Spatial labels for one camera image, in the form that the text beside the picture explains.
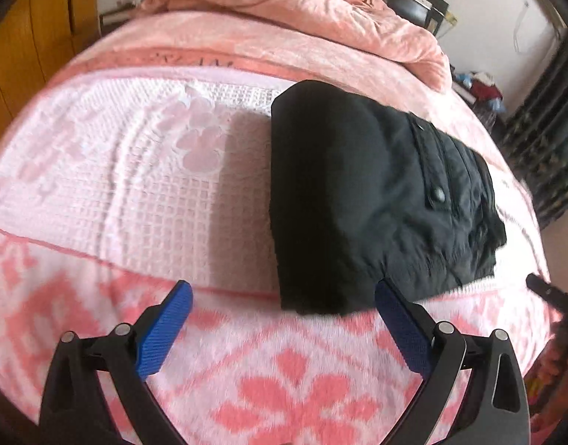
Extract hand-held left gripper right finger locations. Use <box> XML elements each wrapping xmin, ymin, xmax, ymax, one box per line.
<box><xmin>374</xmin><ymin>278</ymin><xmax>530</xmax><ymax>445</ymax></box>

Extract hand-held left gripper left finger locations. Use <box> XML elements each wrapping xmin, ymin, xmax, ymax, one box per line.
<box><xmin>39</xmin><ymin>280</ymin><xmax>193</xmax><ymax>445</ymax></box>

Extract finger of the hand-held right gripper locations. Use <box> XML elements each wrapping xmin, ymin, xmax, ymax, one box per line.
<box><xmin>526</xmin><ymin>273</ymin><xmax>568</xmax><ymax>310</ymax></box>

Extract black pants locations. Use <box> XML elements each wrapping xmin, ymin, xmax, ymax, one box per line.
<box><xmin>270</xmin><ymin>80</ymin><xmax>507</xmax><ymax>317</ymax></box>

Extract dark patterned curtain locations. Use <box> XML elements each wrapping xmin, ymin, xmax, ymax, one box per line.
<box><xmin>502</xmin><ymin>32</ymin><xmax>568</xmax><ymax>230</ymax></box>

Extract pink floral bed blanket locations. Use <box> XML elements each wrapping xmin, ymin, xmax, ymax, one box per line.
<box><xmin>0</xmin><ymin>0</ymin><xmax>565</xmax><ymax>445</ymax></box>

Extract cluttered bedside table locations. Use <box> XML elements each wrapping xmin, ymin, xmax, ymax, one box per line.
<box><xmin>451</xmin><ymin>67</ymin><xmax>509</xmax><ymax>131</ymax></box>

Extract dark bed headboard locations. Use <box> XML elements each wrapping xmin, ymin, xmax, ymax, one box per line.
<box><xmin>325</xmin><ymin>0</ymin><xmax>450</xmax><ymax>38</ymax></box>

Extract dark bedside cabinet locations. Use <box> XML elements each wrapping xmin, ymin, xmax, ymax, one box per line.
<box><xmin>99</xmin><ymin>2</ymin><xmax>145</xmax><ymax>35</ymax></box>

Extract orange wooden wardrobe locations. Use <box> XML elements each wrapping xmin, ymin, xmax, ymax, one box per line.
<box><xmin>0</xmin><ymin>0</ymin><xmax>101</xmax><ymax>158</ymax></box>

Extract pink plush comforter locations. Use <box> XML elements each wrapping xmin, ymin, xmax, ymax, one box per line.
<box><xmin>140</xmin><ymin>0</ymin><xmax>454</xmax><ymax>91</ymax></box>

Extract white wall cable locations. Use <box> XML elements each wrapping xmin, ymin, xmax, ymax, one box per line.
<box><xmin>513</xmin><ymin>2</ymin><xmax>533</xmax><ymax>55</ymax></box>

